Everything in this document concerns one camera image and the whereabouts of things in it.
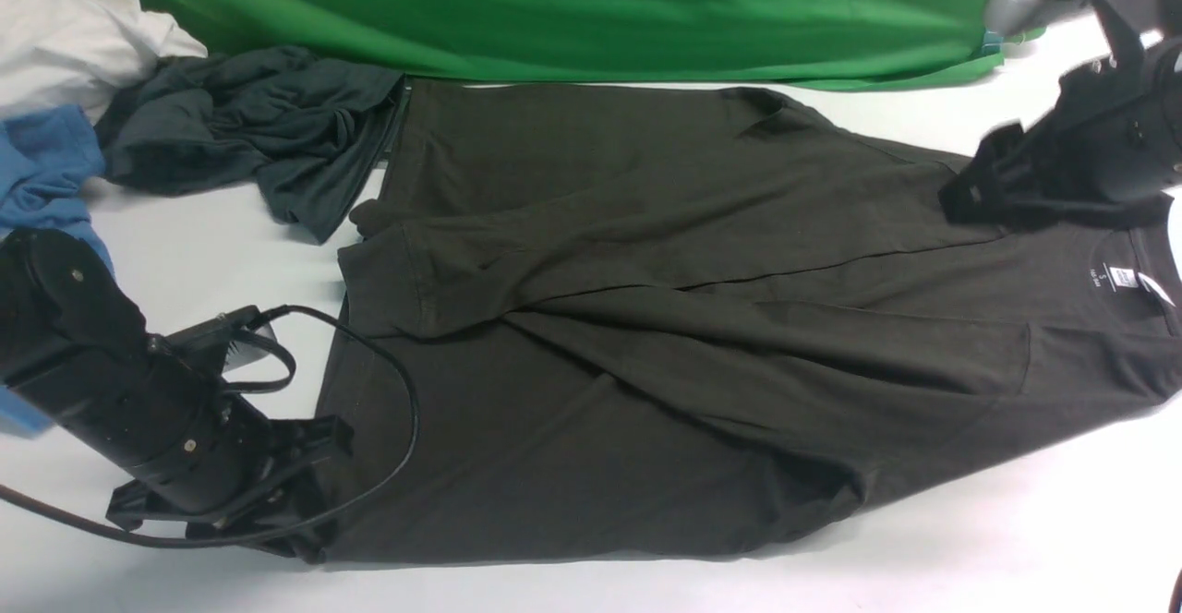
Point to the white crumpled garment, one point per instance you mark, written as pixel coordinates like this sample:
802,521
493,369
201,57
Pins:
82,52

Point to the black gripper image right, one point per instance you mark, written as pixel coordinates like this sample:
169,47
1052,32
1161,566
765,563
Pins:
1015,179

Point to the green backdrop cloth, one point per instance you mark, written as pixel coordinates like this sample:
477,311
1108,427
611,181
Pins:
842,45

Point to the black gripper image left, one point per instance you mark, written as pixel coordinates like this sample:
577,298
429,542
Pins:
241,476

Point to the blue binder clip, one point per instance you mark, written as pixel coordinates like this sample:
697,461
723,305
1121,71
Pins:
990,41

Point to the black silver robot arm right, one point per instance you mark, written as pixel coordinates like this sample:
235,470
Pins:
1107,148

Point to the dark teal crumpled garment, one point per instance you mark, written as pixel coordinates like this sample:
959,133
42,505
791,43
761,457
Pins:
305,129

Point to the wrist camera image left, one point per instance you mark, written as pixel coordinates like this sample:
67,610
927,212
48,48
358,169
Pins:
219,344

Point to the dark gray long-sleeved shirt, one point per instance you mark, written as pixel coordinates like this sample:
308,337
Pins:
697,322

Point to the blue crumpled garment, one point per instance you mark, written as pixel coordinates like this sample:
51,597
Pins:
46,158

